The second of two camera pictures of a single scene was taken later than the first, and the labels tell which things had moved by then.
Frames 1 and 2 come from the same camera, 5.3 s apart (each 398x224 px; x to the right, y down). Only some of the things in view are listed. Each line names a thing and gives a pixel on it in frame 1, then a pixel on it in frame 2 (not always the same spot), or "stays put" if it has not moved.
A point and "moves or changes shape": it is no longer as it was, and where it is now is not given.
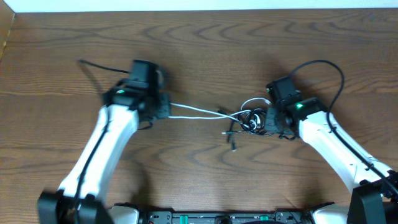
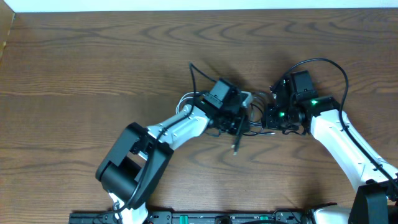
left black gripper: x=162 y=106 → x=234 y=123
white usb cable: x=217 y=116 moves or changes shape
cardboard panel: x=7 y=15 stays put
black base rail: x=288 y=216 stays put
